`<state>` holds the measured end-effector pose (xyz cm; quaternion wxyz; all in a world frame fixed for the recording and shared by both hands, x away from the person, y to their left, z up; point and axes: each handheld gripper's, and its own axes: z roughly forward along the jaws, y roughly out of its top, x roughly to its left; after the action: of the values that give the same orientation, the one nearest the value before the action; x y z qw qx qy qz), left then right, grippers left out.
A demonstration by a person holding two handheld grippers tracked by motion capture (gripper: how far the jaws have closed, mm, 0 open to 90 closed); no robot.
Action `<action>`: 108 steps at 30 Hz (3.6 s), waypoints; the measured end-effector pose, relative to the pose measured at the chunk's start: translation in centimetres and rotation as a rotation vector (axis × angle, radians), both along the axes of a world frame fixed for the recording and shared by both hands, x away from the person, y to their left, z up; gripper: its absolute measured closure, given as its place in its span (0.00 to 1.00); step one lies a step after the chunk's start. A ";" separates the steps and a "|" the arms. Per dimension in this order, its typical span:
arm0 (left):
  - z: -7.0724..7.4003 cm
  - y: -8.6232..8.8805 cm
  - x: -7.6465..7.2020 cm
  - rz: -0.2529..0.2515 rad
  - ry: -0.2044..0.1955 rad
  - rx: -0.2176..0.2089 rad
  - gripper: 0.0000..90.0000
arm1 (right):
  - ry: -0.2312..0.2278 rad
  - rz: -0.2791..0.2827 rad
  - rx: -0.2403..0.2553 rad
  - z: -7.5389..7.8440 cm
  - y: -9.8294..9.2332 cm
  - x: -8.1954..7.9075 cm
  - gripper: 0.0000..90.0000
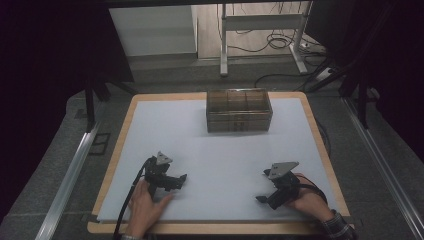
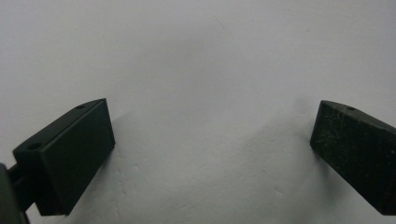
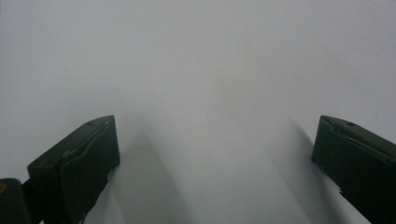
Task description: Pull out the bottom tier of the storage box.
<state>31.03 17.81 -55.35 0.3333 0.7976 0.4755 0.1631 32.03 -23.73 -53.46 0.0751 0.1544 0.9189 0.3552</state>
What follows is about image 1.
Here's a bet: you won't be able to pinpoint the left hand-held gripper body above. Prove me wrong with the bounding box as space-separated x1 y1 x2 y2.
143 151 179 200

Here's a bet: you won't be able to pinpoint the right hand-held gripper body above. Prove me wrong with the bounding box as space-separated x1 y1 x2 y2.
266 161 301 211

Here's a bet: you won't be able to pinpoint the person's right hand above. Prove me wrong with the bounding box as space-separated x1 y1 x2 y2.
287 172 335 223

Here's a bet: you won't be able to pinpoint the person's left hand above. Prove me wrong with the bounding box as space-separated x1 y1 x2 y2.
124 179 175 239

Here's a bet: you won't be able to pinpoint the black floor plate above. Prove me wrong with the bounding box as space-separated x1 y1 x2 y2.
87 132 112 157

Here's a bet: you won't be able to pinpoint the brown transparent drawer box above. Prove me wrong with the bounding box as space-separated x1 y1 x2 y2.
205 87 274 134

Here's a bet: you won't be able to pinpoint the black metal stand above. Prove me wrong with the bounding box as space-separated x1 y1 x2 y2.
338 74 379 130
83 75 138 134

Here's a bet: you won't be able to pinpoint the white power strip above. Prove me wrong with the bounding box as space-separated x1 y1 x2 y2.
315 66 335 83
299 41 327 55

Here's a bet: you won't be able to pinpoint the white cabinet panel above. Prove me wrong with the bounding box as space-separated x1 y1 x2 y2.
108 4 198 57

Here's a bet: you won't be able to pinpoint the dark curtain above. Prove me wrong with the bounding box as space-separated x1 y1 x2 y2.
304 0 424 164
0 0 134 221

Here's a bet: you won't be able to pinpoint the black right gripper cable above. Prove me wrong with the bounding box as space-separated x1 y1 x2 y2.
295 174 330 205

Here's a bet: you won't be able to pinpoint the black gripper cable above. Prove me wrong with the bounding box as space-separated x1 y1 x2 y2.
295 174 330 205
112 159 152 240

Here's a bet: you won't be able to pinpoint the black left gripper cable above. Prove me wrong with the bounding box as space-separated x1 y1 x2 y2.
112 159 152 240

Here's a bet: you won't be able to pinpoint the white board with wooden frame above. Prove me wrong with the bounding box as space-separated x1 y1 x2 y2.
96 97 342 224

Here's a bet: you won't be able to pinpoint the aluminium rail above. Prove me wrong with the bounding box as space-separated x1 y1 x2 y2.
342 96 424 240
34 121 101 240

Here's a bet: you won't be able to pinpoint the black floor cables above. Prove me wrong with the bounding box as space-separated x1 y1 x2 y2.
229 2 303 54

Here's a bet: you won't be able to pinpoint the white metal desk frame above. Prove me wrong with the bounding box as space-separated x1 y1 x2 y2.
219 1 313 77

